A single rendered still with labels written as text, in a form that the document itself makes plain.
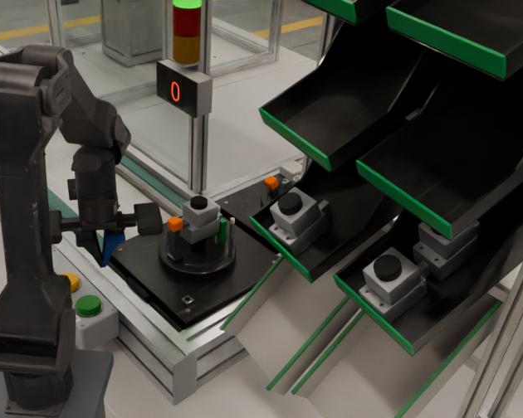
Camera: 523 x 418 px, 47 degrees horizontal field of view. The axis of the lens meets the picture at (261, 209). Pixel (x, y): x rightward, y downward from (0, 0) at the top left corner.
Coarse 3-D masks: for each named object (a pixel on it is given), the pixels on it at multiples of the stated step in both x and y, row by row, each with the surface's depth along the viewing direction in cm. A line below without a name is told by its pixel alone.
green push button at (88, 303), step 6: (90, 294) 100; (78, 300) 98; (84, 300) 98; (90, 300) 98; (96, 300) 99; (78, 306) 97; (84, 306) 97; (90, 306) 97; (96, 306) 98; (78, 312) 97; (84, 312) 97; (90, 312) 97; (96, 312) 98
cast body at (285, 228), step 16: (288, 192) 75; (272, 208) 75; (288, 208) 73; (304, 208) 74; (320, 208) 78; (288, 224) 73; (304, 224) 74; (320, 224) 77; (288, 240) 75; (304, 240) 76
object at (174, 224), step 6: (174, 216) 102; (168, 222) 101; (174, 222) 100; (180, 222) 101; (186, 222) 103; (174, 228) 101; (180, 228) 102; (174, 234) 102; (174, 240) 103; (174, 246) 103; (174, 252) 104
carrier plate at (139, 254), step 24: (144, 240) 113; (240, 240) 115; (120, 264) 107; (144, 264) 107; (240, 264) 109; (264, 264) 110; (144, 288) 103; (168, 288) 103; (192, 288) 103; (216, 288) 104; (240, 288) 104; (168, 312) 100; (192, 312) 98
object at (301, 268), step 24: (408, 120) 87; (312, 168) 82; (336, 168) 85; (312, 192) 83; (336, 192) 82; (360, 192) 81; (264, 216) 82; (336, 216) 79; (360, 216) 78; (384, 216) 75; (336, 240) 77; (360, 240) 75; (312, 264) 75
